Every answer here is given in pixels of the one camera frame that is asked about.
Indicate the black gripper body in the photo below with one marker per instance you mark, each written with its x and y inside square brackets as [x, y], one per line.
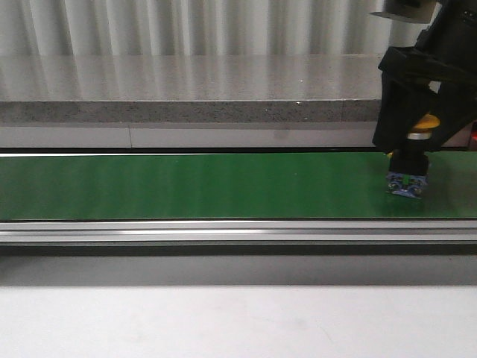
[445, 51]

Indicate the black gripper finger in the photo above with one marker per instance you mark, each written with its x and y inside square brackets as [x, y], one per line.
[405, 100]
[452, 107]

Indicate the green conveyor belt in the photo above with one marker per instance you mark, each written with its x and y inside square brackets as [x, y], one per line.
[335, 185]

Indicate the aluminium conveyor side rail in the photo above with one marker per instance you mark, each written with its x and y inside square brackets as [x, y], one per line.
[316, 237]

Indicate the grey speckled stone countertop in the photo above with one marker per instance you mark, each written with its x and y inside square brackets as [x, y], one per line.
[233, 89]

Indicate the white pleated curtain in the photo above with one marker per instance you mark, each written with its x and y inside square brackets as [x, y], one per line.
[198, 28]

